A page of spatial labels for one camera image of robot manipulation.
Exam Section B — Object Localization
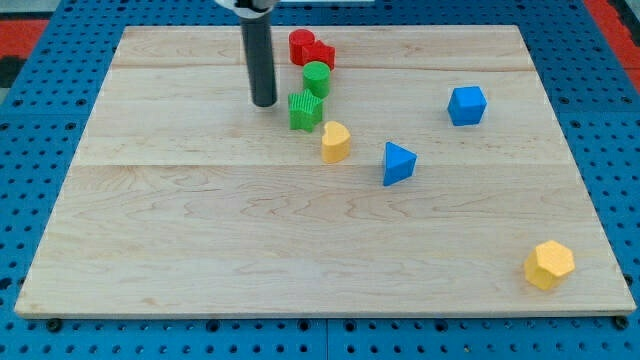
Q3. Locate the green star block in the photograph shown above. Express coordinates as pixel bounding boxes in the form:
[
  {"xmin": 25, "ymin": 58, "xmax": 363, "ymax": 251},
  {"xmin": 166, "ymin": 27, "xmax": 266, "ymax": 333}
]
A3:
[{"xmin": 288, "ymin": 89, "xmax": 323, "ymax": 133}]

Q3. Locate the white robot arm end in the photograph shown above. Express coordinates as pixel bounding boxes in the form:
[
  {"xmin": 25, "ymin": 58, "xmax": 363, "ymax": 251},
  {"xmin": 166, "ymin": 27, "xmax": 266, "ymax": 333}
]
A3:
[{"xmin": 215, "ymin": 0, "xmax": 279, "ymax": 19}]

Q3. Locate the red star block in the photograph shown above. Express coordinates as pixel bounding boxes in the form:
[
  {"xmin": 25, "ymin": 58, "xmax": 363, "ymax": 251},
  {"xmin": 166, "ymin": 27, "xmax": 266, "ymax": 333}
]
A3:
[{"xmin": 301, "ymin": 40, "xmax": 336, "ymax": 71}]

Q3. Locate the yellow heart block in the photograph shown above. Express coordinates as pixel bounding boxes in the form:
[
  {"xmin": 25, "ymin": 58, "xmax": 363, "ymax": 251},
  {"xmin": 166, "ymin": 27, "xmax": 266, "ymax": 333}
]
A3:
[{"xmin": 321, "ymin": 121, "xmax": 351, "ymax": 163}]

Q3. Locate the blue triangle block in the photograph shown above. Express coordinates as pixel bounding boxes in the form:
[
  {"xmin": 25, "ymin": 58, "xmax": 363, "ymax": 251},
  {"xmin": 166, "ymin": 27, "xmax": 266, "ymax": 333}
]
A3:
[{"xmin": 383, "ymin": 142, "xmax": 418, "ymax": 186}]

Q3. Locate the green cylinder block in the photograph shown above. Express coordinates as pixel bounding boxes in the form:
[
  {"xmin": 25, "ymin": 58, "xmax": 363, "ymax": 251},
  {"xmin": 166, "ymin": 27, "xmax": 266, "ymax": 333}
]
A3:
[{"xmin": 302, "ymin": 61, "xmax": 331, "ymax": 99}]

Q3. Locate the light wooden board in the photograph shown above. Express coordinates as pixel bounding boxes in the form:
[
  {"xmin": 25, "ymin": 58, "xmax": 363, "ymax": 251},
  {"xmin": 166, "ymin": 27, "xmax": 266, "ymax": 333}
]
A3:
[{"xmin": 15, "ymin": 25, "xmax": 636, "ymax": 319}]

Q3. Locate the red cylinder block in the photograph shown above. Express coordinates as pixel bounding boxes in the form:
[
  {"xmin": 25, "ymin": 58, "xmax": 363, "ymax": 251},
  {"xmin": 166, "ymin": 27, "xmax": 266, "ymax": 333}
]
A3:
[{"xmin": 288, "ymin": 29, "xmax": 315, "ymax": 65}]

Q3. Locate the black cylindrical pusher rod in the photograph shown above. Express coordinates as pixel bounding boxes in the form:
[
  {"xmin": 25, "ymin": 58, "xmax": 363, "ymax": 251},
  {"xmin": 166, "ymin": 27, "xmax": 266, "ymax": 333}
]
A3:
[{"xmin": 240, "ymin": 13, "xmax": 277, "ymax": 108}]

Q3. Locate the blue cube block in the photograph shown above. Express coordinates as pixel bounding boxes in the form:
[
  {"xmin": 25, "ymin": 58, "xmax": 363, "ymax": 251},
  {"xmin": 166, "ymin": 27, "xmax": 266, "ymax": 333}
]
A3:
[{"xmin": 447, "ymin": 86, "xmax": 487, "ymax": 126}]

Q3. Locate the yellow hexagon block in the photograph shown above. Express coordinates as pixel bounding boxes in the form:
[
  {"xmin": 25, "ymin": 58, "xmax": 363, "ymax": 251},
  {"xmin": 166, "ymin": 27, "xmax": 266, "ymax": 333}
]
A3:
[{"xmin": 523, "ymin": 240, "xmax": 576, "ymax": 291}]

